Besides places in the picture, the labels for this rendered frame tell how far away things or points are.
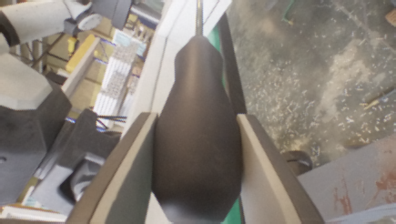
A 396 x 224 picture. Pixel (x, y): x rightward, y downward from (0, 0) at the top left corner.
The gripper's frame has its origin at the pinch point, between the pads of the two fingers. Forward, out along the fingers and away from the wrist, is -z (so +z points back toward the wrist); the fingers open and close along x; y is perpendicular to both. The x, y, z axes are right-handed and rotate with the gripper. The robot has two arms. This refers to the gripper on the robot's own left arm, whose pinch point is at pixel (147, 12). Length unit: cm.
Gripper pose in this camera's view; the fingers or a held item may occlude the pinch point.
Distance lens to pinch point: 46.5
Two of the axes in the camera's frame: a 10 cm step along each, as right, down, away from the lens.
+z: -8.6, -3.5, -3.8
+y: 0.1, -7.5, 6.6
